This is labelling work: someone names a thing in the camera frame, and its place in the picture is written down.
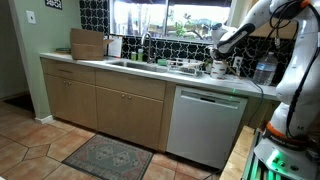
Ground light wooden robot table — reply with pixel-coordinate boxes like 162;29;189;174
219;126;254;180

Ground white paper sheet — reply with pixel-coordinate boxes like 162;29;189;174
108;35;123;58

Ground small patterned floor rug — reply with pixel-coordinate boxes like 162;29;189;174
63;134;153;180

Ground clear plastic water bottle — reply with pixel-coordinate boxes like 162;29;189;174
253;52;278;86

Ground metal dish drying rack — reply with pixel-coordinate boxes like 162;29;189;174
167;58;203;76

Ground kitchen window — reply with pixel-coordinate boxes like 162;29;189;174
109;0;232;40

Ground chrome kitchen faucet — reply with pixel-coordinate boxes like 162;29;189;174
141;32;154;64

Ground brown cardboard box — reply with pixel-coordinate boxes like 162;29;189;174
70;28;113;60

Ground green soap bottle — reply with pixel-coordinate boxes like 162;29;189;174
138;49;143;61

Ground steel kitchen sink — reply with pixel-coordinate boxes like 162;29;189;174
106;60;168;73

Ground white light switch plate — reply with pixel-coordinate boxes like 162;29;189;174
26;11;36;24

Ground white wall power outlet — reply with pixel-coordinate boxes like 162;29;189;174
233;56;243;68

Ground white utensil crock red fish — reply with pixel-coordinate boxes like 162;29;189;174
210;60;226;79

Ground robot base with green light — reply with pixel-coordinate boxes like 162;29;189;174
241;130;319;180

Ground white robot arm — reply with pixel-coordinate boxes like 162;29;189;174
217;0;320;140

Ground wooden base cabinets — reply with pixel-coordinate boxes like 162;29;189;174
41;58;174;151

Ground black white wall tile art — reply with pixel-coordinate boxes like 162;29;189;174
45;0;62;10

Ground white Bosch dishwasher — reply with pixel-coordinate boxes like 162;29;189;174
166;86;247;169

